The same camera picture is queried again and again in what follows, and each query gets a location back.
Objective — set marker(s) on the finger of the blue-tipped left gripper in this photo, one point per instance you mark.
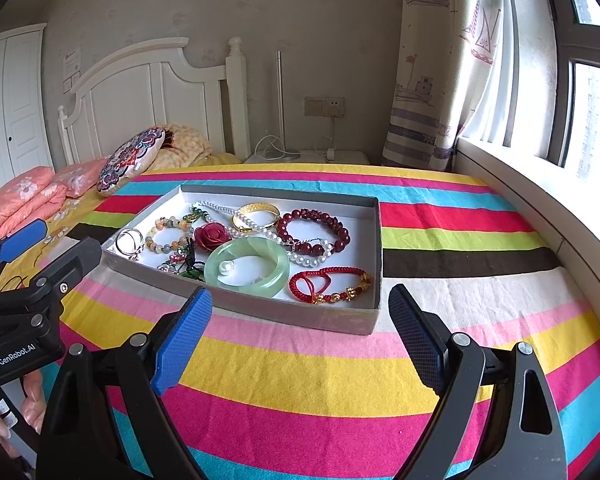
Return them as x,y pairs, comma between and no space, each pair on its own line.
14,246

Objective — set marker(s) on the green glass pendant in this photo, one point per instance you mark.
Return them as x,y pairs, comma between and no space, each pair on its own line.
195,214

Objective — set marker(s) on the grey cardboard tray box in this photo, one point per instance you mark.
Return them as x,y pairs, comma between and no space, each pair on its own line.
360,215

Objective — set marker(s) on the white bedside table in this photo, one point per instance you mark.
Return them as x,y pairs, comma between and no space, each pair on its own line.
310,157

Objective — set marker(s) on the wall power socket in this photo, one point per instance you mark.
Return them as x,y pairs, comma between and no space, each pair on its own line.
320,106

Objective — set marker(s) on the pink folded quilt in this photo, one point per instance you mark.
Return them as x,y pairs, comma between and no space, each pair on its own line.
40,193

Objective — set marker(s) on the beige fluffy blanket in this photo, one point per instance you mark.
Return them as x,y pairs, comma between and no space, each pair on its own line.
183,147

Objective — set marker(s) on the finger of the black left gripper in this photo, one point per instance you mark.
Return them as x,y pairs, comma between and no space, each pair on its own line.
65,272

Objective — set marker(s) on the green jade bangle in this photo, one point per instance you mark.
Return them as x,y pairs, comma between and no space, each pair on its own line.
266,272

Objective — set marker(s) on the striped patterned curtain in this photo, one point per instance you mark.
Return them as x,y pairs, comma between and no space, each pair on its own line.
446,55

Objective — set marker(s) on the pink crystal charm pendant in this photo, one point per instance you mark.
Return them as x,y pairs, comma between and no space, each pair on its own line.
184,263

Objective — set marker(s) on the floral round cushion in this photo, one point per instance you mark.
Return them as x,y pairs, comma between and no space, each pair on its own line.
130,159

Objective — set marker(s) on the white bed headboard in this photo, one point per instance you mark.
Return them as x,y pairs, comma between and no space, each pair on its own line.
151,83

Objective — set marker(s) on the white standing lamp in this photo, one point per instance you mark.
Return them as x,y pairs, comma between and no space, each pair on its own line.
280,105

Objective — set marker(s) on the window frame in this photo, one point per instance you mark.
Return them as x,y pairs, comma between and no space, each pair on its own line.
556,101

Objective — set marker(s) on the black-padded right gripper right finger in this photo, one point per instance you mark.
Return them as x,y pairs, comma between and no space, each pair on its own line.
452,365

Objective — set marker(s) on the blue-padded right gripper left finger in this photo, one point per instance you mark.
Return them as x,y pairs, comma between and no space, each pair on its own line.
149,364

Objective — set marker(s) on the red rose brooch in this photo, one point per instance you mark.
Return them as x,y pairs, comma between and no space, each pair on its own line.
210,236

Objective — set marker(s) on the gold bangle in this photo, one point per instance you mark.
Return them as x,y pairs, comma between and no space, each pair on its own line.
255,217

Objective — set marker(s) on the white charger with cable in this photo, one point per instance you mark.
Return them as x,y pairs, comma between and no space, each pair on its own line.
326,145

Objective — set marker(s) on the person's left hand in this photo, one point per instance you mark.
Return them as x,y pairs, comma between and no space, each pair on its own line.
22,411

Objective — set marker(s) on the white wardrobe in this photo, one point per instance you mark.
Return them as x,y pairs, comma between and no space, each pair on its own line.
23,139

